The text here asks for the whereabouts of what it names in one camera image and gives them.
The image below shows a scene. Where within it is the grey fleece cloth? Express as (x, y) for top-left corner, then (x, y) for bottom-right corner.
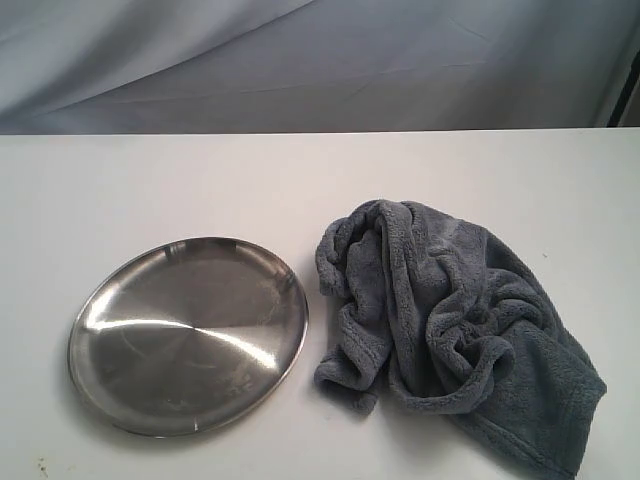
(314, 200), (606, 479)

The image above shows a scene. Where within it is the round stainless steel plate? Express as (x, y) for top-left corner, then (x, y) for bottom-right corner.
(67, 237), (309, 438)

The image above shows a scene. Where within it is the grey backdrop cloth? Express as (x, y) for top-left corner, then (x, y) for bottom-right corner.
(1, 1), (639, 134)

